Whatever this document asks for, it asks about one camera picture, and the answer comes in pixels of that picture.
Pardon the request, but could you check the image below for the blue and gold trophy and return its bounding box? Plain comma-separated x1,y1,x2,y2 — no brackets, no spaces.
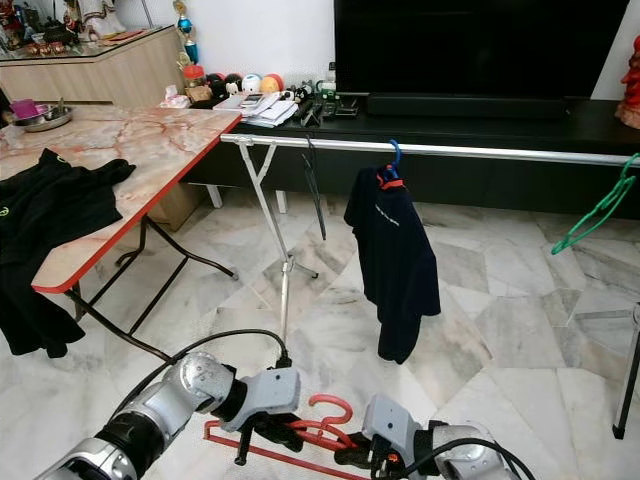
172,0,199,66

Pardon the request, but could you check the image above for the red lid glass jar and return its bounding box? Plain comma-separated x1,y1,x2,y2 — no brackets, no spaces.
182,64,211,104

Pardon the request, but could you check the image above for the pink white tissue pack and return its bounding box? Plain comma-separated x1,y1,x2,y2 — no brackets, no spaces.
160,85,193,109

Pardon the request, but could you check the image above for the blue clothes hanger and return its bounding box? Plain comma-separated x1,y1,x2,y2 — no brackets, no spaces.
385,138,404,179

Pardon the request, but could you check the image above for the white ceramic figurine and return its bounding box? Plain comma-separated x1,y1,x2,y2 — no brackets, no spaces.
72,0,129,41

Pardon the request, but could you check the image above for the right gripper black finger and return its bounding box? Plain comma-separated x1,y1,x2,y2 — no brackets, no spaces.
335,432,376,469

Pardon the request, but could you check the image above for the black shirt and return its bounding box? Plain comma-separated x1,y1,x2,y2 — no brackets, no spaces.
0,148,137,359

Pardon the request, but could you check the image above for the navy shirt red collar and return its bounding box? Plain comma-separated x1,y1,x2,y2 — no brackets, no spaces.
343,165,443,366

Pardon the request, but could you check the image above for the red plastic clothes hanger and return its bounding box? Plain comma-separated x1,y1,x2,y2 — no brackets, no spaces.
203,393,356,480

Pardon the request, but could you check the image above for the black clothes hanger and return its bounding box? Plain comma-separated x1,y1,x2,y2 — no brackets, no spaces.
300,135,329,243

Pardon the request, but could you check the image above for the black soundbar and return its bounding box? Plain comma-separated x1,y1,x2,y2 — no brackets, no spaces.
365,93,573,121

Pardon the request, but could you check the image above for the white paper stack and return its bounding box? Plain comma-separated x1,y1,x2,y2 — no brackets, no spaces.
215,90,301,128

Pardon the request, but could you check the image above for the light wooden sideboard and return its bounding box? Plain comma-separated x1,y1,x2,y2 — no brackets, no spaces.
0,25,189,109

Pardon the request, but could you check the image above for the black flat television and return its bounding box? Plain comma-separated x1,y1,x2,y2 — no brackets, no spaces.
334,0,631,101

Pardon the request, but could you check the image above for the black television console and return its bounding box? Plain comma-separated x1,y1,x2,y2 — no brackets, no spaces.
185,95,640,216

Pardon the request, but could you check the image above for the silver metal clothes rack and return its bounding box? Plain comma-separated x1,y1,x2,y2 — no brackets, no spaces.
220,132,640,441

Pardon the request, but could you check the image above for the purple cup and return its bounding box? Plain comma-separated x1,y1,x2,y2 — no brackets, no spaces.
12,98,41,121

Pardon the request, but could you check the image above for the steel bowl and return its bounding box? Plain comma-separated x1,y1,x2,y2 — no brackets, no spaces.
12,100,74,133

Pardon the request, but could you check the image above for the green plastic clothes hanger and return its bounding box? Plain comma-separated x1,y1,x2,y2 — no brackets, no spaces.
550,152,640,258

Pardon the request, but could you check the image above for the marble top folding table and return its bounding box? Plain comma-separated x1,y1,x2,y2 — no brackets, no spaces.
0,105,243,363

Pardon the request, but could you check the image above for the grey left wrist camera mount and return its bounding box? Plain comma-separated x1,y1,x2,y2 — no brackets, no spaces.
228,366,301,429

